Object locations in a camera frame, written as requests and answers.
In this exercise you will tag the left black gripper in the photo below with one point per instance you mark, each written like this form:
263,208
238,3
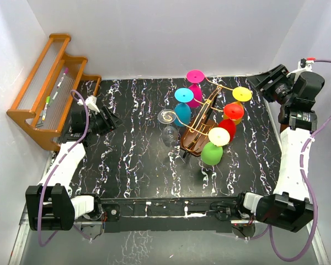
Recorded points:
110,124

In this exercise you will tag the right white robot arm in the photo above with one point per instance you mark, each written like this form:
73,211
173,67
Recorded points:
288,207

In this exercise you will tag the gold wire wine glass rack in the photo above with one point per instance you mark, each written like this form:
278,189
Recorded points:
203,119

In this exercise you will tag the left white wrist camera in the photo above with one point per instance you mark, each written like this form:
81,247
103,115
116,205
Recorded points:
91,104

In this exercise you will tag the wooden stepped shelf rack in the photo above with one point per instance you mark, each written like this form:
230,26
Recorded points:
27,108

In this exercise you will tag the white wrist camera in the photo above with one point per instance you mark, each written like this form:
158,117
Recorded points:
304,65
91,104

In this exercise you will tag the yellow orange plastic wine glass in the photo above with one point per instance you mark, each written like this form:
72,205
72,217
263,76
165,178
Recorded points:
242,95

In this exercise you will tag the clear glass wine glass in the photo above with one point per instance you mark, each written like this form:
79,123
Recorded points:
169,134

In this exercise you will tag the green capped marker pen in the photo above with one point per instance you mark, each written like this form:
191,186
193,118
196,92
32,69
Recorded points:
47,103

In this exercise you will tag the green plastic wine glass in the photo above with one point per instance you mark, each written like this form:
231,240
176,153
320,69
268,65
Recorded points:
213,151

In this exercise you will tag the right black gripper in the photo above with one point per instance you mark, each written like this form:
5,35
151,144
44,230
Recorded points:
277,75

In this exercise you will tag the purple capped marker pen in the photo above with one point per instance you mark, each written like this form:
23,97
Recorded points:
62,78

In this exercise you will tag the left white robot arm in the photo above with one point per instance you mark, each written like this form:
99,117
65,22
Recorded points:
48,204

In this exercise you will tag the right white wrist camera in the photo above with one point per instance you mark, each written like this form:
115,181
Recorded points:
304,65

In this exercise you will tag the blue plastic wine glass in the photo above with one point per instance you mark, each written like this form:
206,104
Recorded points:
182,110

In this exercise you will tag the red plastic wine glass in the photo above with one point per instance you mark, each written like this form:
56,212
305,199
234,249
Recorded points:
231,121

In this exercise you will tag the black front mounting rail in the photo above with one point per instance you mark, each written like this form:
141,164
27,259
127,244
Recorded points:
172,214

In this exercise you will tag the magenta plastic wine glass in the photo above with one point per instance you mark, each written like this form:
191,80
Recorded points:
195,77

